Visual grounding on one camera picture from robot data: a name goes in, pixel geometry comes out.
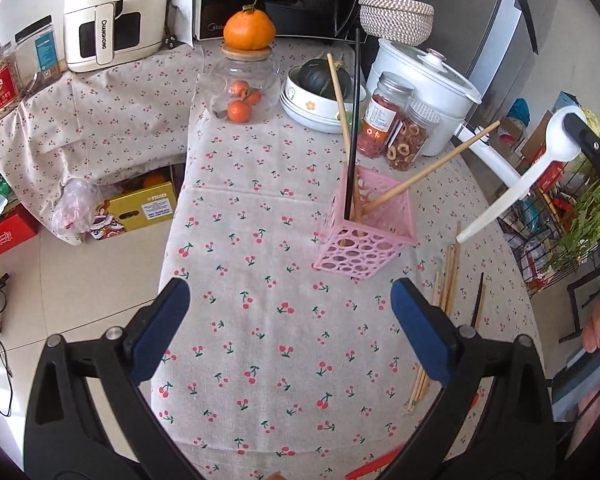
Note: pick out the red plastic spoon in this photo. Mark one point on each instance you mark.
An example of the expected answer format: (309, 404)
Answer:
(372, 468)

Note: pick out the pink perforated utensil holder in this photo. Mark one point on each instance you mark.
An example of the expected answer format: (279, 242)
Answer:
(360, 250)

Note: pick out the dried fruit rings jar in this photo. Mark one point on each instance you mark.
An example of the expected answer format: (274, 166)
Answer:
(412, 131)

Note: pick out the white electric cooking pot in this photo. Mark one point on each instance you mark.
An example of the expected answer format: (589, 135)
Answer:
(434, 82)

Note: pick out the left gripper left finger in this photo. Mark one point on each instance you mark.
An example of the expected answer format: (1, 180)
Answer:
(150, 332)

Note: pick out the long thick wooden chopstick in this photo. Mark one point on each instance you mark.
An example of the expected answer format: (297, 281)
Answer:
(342, 124)

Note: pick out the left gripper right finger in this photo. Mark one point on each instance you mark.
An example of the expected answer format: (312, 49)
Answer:
(429, 331)

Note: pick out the yellow cardboard box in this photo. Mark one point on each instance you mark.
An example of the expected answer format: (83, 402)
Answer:
(133, 204)

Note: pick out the large orange citrus fruit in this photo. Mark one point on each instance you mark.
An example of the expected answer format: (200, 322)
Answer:
(249, 29)

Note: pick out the person's left hand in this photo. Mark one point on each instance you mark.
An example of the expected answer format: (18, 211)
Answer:
(276, 476)

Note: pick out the goji berry jar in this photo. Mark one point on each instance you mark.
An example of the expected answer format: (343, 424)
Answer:
(387, 104)

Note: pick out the silver refrigerator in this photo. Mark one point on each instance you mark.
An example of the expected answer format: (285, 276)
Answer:
(492, 43)

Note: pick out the white plastic spoon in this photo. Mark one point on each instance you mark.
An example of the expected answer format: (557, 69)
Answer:
(560, 146)

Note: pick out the glass jar with oranges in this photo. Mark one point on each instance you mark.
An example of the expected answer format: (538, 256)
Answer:
(242, 86)

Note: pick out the black chopstick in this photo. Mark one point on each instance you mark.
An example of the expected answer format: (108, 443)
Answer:
(356, 92)

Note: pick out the red gift box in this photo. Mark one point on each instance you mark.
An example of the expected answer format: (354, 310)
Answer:
(16, 227)

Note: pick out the dark green pumpkin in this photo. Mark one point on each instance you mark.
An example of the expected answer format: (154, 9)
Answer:
(315, 76)

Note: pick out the cream air fryer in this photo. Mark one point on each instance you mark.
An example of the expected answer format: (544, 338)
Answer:
(104, 33)

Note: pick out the red labelled nut jar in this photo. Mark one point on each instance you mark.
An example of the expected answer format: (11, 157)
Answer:
(11, 87)

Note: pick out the leafy green vegetables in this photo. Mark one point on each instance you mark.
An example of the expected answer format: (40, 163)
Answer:
(581, 224)

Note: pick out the woven rope basket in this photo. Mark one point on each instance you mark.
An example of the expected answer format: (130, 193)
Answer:
(407, 22)

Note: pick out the black wire rack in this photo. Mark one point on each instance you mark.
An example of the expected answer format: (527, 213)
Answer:
(533, 226)

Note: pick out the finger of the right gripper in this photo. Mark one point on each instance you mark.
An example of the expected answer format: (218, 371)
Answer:
(577, 131)

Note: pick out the cherry pattern tablecloth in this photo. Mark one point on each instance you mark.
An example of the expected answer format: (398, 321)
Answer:
(277, 367)

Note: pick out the white ceramic bowl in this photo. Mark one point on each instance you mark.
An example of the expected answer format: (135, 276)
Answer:
(312, 111)

